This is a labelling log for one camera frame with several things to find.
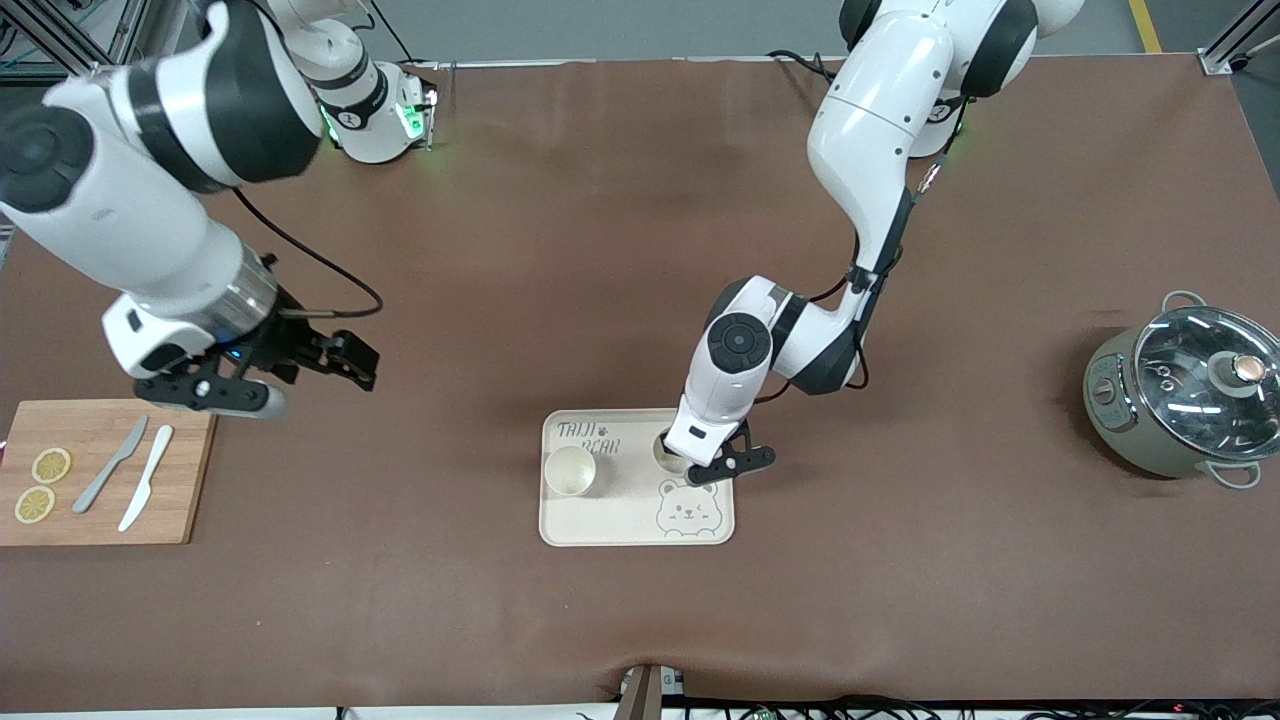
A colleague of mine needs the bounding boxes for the white IKEA cup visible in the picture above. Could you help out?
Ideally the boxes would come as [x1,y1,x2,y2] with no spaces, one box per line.
[653,430,701,477]
[544,445,598,497]

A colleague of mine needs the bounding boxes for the cream bear print tray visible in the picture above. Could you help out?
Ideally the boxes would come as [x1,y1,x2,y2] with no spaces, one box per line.
[539,407,736,548]

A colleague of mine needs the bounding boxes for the bamboo cutting board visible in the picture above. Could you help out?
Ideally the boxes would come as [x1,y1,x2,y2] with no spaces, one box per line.
[0,398,221,547]

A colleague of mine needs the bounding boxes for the grey plastic knife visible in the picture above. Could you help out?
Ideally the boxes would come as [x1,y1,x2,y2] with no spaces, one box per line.
[72,415,150,515]

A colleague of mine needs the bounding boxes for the white plastic knife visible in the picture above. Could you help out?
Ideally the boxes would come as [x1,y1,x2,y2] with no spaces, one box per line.
[118,425,175,533]

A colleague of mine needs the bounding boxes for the brown table mat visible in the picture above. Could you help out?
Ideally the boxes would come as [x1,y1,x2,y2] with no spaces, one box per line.
[0,55,1280,711]

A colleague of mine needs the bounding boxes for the grey-green cooking pot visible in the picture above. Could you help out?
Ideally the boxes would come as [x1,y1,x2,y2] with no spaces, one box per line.
[1083,290,1280,491]

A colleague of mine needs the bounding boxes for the glass pot lid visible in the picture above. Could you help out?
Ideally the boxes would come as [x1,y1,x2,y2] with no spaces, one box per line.
[1133,305,1280,461]

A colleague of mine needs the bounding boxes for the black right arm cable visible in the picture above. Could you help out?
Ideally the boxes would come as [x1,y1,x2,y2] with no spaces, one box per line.
[232,190,385,321]

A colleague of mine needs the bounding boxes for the aluminium frame post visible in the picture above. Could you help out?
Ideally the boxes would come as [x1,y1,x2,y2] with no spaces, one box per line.
[1195,0,1280,76]
[0,0,211,91]

